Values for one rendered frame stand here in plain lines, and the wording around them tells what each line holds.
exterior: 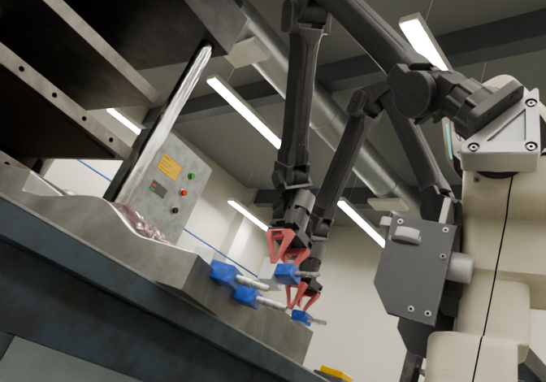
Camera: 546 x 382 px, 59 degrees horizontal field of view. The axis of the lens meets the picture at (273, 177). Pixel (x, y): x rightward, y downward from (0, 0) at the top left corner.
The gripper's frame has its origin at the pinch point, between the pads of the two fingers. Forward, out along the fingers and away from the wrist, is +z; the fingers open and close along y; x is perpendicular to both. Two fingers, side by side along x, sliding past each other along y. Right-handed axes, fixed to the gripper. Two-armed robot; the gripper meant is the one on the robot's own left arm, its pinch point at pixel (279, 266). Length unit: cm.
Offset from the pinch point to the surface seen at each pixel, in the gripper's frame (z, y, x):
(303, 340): 8.9, -16.9, 0.0
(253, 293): 15.2, 16.2, 9.0
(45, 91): -35, 39, -74
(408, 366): -125, -385, -112
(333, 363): -222, -672, -347
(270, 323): 11.5, -3.3, -0.1
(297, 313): -2.1, -26.6, -10.1
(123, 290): 26.8, 37.3, 5.6
